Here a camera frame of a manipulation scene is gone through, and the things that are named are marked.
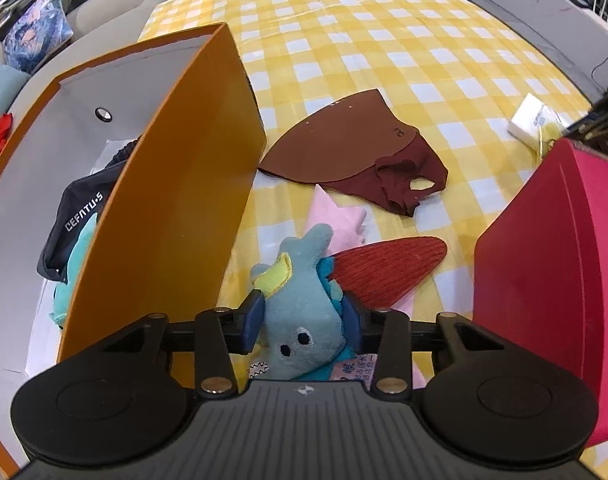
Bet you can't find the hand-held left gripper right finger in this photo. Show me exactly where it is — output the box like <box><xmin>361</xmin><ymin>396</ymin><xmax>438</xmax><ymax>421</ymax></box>
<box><xmin>340</xmin><ymin>291</ymin><xmax>522</xmax><ymax>397</ymax></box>

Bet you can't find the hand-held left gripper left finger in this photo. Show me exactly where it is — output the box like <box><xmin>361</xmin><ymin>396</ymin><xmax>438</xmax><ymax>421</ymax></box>
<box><xmin>86</xmin><ymin>290</ymin><xmax>265</xmax><ymax>397</ymax></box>

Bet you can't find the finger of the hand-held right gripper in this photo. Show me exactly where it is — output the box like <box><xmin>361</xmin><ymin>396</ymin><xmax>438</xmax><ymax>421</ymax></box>
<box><xmin>566</xmin><ymin>94</ymin><xmax>608</xmax><ymax>136</ymax></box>

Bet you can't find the small blue dinosaur plush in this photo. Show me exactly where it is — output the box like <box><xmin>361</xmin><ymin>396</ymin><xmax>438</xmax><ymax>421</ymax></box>
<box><xmin>249</xmin><ymin>222</ymin><xmax>347</xmax><ymax>381</ymax></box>

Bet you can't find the red corduroy cloth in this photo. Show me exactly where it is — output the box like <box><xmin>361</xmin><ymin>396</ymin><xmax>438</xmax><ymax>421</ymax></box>
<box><xmin>329</xmin><ymin>235</ymin><xmax>448</xmax><ymax>311</ymax></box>

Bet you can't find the white tissue packet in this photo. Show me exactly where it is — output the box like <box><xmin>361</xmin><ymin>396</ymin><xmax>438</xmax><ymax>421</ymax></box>
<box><xmin>506</xmin><ymin>92</ymin><xmax>565</xmax><ymax>143</ymax></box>

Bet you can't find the pink printed cloth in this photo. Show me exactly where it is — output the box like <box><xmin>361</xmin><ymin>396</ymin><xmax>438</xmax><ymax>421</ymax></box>
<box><xmin>304</xmin><ymin>184</ymin><xmax>419</xmax><ymax>386</ymax></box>

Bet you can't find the orange cardboard box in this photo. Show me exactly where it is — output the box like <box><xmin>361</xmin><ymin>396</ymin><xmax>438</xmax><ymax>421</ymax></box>
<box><xmin>0</xmin><ymin>22</ymin><xmax>268</xmax><ymax>480</ymax></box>

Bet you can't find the pink-red square box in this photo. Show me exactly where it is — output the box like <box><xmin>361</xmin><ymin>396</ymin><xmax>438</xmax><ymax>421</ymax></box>
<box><xmin>473</xmin><ymin>137</ymin><xmax>608</xmax><ymax>448</ymax></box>

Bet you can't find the brown maroon underwear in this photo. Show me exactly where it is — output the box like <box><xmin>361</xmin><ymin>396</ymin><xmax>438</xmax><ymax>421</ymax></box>
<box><xmin>258</xmin><ymin>88</ymin><xmax>447</xmax><ymax>218</ymax></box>

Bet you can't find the teal plush toy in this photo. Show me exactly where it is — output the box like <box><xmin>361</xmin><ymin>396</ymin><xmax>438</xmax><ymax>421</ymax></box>
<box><xmin>50</xmin><ymin>217</ymin><xmax>99</xmax><ymax>328</ymax></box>

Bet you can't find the navy drawstring cloth bag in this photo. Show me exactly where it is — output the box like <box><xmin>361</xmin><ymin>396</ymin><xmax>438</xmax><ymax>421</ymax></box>
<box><xmin>38</xmin><ymin>135</ymin><xmax>144</xmax><ymax>283</ymax></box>

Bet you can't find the clear plastic bag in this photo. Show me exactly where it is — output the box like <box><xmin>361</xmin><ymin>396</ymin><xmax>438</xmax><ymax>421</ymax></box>
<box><xmin>531</xmin><ymin>107</ymin><xmax>582</xmax><ymax>161</ymax></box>

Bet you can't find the yellow checkered mat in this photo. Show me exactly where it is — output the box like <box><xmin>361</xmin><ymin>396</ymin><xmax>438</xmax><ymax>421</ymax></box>
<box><xmin>136</xmin><ymin>0</ymin><xmax>608</xmax><ymax>480</ymax></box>

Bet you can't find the beige sofa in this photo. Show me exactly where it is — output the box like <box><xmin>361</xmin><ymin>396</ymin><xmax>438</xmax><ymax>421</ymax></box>
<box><xmin>0</xmin><ymin>0</ymin><xmax>179</xmax><ymax>116</ymax></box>

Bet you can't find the anime printed pillow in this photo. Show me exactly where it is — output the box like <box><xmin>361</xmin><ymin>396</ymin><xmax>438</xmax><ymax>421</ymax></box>
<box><xmin>1</xmin><ymin>0</ymin><xmax>74</xmax><ymax>73</ymax></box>

